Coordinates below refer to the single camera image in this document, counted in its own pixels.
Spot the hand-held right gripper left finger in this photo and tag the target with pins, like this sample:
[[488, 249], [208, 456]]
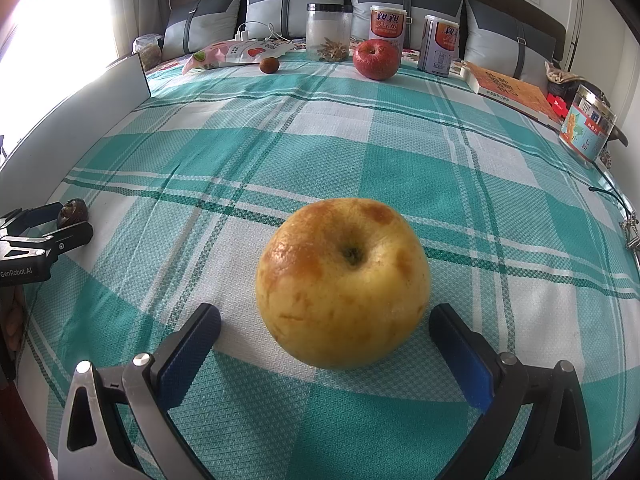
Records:
[[187, 350]]

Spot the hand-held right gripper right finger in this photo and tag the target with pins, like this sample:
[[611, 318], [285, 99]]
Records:
[[460, 355]]

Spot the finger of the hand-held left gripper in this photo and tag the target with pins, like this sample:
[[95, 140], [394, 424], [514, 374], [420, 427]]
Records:
[[65, 238], [42, 213]]

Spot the dark brown wrinkled fruit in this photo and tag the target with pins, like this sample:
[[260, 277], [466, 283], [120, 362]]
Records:
[[72, 212]]

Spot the white cardboard box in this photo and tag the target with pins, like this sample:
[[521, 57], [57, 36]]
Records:
[[75, 105]]

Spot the yellow apple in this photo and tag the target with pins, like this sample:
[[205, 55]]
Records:
[[340, 285]]

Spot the person's left hand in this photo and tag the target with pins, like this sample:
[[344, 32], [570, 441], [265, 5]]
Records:
[[12, 322]]

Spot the clear bag of nuts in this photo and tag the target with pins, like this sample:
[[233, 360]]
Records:
[[149, 51]]

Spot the teal checked blanket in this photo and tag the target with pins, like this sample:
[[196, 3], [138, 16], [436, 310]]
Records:
[[350, 160]]

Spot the white curtain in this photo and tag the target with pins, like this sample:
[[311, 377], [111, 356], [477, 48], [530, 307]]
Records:
[[135, 5]]

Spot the pink snack bag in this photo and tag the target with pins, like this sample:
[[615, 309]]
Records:
[[235, 54]]

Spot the colourful label tin jar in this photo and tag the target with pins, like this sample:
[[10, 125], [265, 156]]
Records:
[[586, 125]]

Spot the red box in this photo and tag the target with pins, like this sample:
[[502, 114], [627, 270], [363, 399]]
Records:
[[556, 106]]

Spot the small brown round fruit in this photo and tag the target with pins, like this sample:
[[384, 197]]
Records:
[[269, 65]]

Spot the orange book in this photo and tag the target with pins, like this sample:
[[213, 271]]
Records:
[[510, 90]]

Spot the red apple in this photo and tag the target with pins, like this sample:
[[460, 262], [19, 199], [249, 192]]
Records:
[[375, 60]]

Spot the red and silver can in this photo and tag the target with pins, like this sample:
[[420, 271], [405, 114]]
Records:
[[439, 45], [387, 22]]

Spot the clear plastic jar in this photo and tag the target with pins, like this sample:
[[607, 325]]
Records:
[[329, 32]]

